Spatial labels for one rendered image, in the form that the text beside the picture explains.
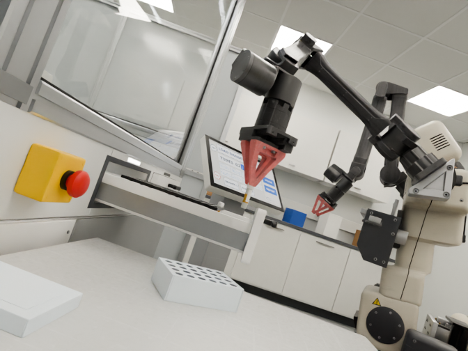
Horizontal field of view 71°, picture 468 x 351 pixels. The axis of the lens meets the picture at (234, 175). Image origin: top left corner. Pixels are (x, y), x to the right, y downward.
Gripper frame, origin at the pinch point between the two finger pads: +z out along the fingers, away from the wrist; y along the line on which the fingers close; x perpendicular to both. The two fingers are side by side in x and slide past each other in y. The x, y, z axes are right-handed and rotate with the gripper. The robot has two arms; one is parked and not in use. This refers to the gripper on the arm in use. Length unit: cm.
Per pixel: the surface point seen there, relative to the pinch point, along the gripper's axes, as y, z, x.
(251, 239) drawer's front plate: -3.0, 10.2, 6.1
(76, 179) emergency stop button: 0.4, 8.8, -26.6
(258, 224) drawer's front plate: -2.9, 7.0, 6.4
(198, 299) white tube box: 6.3, 19.9, -5.7
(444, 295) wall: -183, 27, 428
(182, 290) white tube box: 6.2, 18.9, -8.6
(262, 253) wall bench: -259, 48, 198
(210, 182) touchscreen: -87, 0, 31
